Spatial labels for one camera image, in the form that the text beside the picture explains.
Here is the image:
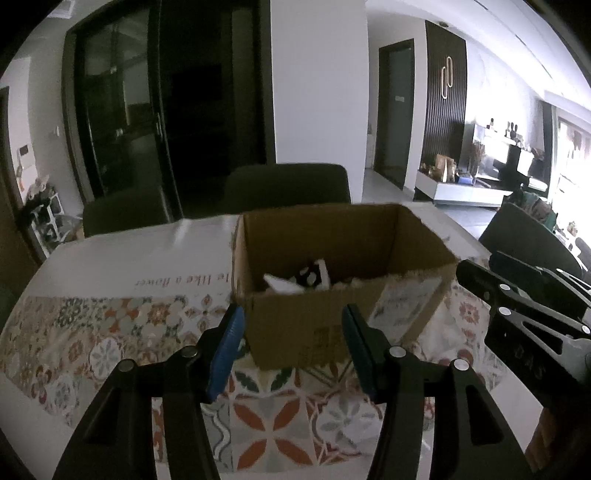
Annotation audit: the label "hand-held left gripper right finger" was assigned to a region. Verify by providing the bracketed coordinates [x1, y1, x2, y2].
[342, 303, 533, 480]

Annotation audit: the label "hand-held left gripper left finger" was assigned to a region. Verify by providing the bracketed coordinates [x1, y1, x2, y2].
[53, 302, 246, 480]

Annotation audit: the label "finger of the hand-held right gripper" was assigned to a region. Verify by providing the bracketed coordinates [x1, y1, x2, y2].
[455, 259, 591, 341]
[488, 251, 591, 320]

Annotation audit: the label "brown cardboard box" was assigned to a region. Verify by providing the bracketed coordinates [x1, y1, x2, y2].
[230, 203, 462, 373]

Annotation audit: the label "white patterned cloth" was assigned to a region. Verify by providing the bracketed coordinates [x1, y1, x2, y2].
[263, 273, 304, 295]

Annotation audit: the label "black and white items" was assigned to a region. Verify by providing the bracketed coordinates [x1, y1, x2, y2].
[295, 260, 331, 292]

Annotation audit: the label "dark dining chair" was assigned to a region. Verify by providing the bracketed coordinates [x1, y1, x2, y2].
[82, 188, 172, 239]
[478, 203, 583, 278]
[223, 163, 352, 216]

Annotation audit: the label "teal clothes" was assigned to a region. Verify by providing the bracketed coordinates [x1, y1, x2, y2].
[521, 189, 558, 232]

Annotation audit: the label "white low cabinet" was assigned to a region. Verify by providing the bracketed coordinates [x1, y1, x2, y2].
[415, 168, 514, 207]

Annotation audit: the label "bright window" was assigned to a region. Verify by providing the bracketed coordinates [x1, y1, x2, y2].
[553, 115, 591, 224]

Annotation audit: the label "floral patterned tablecloth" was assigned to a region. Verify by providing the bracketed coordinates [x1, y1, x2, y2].
[0, 203, 546, 480]

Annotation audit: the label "dark narrow door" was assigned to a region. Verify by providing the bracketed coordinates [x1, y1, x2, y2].
[373, 39, 417, 191]

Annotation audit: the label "white shelf with plush toys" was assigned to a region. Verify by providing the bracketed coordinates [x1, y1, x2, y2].
[20, 174, 64, 252]

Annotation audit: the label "brown wooden door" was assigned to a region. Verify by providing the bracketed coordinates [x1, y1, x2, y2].
[0, 85, 43, 298]

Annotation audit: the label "dark glass sliding door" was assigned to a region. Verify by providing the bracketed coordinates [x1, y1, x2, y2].
[62, 0, 278, 219]

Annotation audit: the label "dark slatted wall panel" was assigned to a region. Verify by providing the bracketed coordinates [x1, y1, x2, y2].
[424, 20, 467, 177]

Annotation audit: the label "gold loop wall ornament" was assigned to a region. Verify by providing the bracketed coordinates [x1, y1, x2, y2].
[438, 56, 454, 100]

